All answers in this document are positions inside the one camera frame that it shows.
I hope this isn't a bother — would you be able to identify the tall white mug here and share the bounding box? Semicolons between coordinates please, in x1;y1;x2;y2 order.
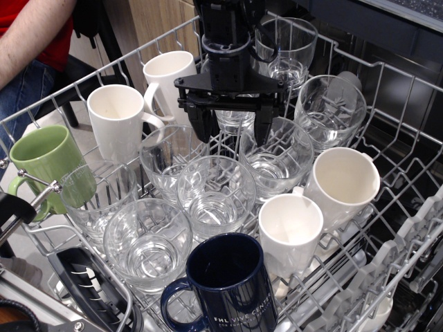
143;50;197;126

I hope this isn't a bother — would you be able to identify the grey wire dishwasher rack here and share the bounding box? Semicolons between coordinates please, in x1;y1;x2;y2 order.
0;10;443;332

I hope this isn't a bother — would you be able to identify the clear glass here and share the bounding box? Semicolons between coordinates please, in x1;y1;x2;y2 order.
253;17;318;99
176;156;256;241
239;117;314;203
139;124;210;203
61;160;138;251
104;199;193;294
294;71;367;155
200;57;260;136

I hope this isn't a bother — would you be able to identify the clear glass centre front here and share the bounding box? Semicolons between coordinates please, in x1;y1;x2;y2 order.
176;156;256;241

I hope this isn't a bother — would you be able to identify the grey plastic tine holder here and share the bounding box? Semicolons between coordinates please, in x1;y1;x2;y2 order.
305;190;442;331

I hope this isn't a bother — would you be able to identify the clear glass back right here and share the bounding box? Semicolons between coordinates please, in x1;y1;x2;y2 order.
253;17;318;99

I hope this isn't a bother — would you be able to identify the person forearm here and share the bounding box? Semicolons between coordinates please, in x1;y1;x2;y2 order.
1;0;76;88

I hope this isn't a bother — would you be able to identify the large white mug right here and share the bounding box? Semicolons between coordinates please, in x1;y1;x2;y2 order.
292;147;381;233

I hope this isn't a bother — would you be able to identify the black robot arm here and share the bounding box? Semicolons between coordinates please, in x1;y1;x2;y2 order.
174;1;287;146

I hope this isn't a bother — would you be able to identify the clear glass front left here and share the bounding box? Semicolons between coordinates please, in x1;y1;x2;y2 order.
104;199;193;294

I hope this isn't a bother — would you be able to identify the clear glass centre left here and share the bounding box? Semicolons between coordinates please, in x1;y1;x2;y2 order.
139;124;210;203

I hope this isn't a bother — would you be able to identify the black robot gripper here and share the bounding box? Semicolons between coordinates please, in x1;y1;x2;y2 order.
174;31;286;146

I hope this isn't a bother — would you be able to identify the clear glass centre right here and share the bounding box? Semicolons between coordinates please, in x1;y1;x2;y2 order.
239;117;314;203

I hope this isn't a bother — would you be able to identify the small white mug front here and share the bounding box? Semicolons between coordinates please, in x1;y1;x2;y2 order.
258;194;323;279

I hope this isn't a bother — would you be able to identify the clear glass back middle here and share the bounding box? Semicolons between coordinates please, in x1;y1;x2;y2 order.
200;57;260;136

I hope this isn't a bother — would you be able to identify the navy blue printed mug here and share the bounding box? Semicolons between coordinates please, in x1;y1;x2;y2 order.
161;232;278;331

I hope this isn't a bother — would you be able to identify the green ceramic mug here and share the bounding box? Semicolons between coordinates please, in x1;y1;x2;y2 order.
10;125;96;208

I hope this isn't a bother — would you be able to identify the white mug back left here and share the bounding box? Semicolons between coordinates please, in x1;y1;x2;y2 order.
87;84;164;163

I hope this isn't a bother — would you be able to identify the black rack handle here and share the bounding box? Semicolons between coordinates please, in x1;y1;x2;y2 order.
48;247;144;331

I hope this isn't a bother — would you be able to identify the metal clamp with black handle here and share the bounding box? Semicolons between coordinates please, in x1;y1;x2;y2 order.
1;169;62;247

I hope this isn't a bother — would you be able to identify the clear glass far right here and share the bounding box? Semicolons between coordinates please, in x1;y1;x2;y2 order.
294;71;367;155

